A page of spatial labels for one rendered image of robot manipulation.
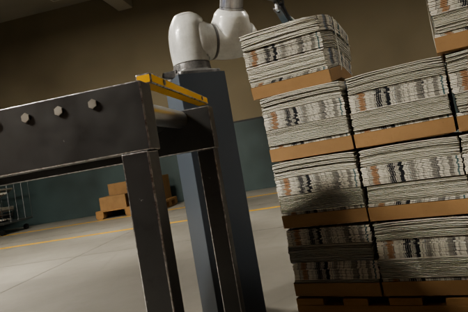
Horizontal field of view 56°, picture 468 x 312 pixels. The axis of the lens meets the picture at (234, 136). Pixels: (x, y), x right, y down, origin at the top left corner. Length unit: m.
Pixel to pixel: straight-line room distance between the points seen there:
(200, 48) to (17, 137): 1.10
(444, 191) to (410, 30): 7.14
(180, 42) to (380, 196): 0.97
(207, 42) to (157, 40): 6.96
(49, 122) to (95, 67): 8.39
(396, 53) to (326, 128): 6.92
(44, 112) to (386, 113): 0.97
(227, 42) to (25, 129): 1.19
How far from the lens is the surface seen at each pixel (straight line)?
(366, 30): 8.36
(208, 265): 1.78
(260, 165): 8.12
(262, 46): 1.54
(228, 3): 1.92
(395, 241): 1.46
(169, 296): 0.79
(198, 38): 1.85
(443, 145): 1.40
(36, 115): 0.86
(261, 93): 1.55
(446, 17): 1.43
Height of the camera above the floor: 0.64
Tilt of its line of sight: 3 degrees up
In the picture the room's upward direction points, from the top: 10 degrees counter-clockwise
